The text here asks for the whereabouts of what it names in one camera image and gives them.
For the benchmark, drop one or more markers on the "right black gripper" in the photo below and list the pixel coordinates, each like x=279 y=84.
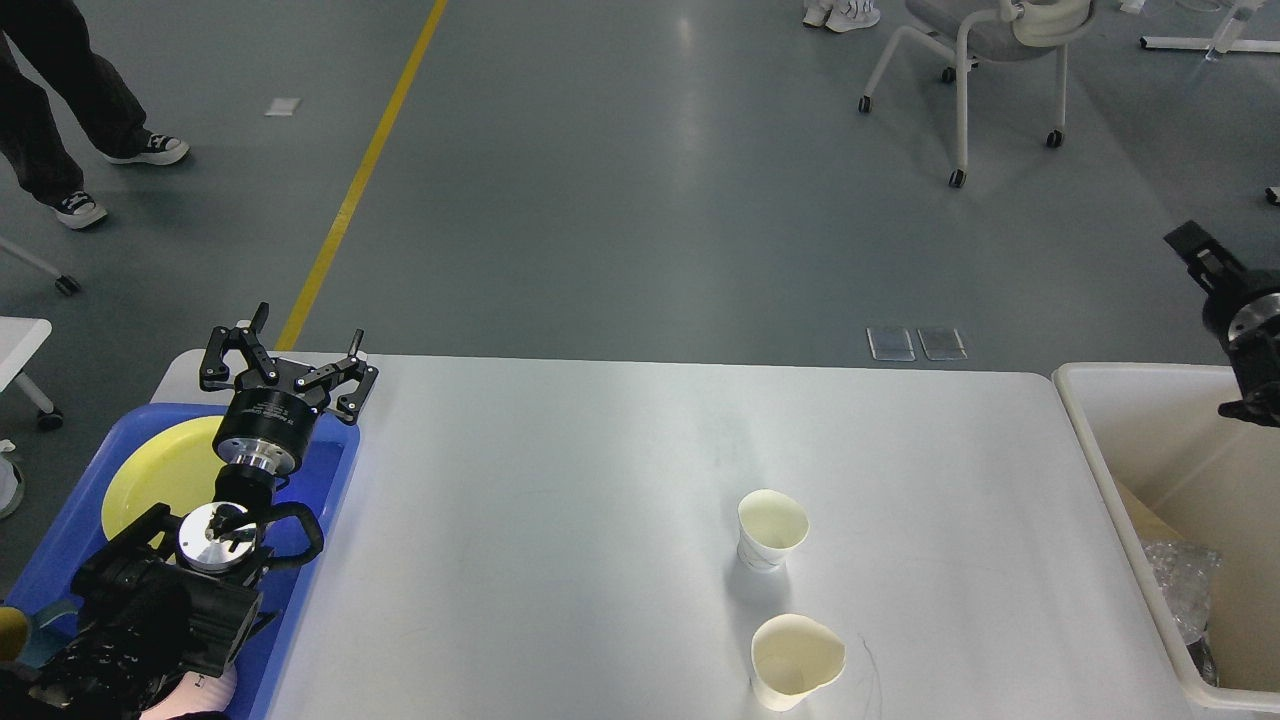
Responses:
x=1237 y=303

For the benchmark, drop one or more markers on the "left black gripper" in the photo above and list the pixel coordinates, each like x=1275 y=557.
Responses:
x=265 y=420

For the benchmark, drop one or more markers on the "yellow plastic plate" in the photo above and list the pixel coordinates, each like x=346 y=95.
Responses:
x=177 y=467

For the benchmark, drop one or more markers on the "brown paper bag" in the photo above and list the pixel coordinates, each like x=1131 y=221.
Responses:
x=1236 y=516

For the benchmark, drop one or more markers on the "pink mug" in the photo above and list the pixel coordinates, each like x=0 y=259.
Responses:
x=196 y=693

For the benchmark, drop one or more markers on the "dark teal mug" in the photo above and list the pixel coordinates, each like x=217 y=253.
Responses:
x=32 y=639

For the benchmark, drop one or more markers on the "white paper cup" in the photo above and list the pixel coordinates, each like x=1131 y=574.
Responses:
x=791 y=657
x=771 y=526

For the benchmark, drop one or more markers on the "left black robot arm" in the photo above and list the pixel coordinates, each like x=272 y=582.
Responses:
x=177 y=593

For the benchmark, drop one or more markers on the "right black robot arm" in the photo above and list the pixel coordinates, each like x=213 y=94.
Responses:
x=1254 y=358

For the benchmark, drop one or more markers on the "white plastic bin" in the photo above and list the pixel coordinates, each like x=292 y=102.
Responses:
x=1158 y=424

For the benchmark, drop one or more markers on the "blue plastic tray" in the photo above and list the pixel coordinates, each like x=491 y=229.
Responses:
x=76 y=533

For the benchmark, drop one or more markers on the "white side table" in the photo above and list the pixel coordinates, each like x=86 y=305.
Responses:
x=20 y=339

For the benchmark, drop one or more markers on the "grey floor plates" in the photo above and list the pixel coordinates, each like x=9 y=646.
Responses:
x=898 y=344

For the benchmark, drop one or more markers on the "white wheeled chair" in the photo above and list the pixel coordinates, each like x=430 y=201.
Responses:
x=969 y=33

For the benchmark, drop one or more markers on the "person in white shoes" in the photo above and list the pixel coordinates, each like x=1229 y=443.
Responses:
x=841 y=16

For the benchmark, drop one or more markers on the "white table frame base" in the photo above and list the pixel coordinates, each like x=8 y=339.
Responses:
x=1227 y=38

